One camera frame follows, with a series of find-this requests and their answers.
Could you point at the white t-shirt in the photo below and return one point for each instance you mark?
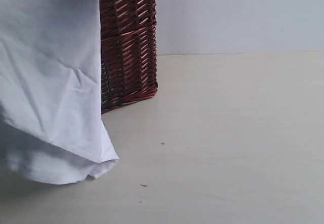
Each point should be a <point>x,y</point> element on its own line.
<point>51,126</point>

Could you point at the dark brown wicker basket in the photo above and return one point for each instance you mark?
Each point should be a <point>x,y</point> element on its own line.
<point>128,52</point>

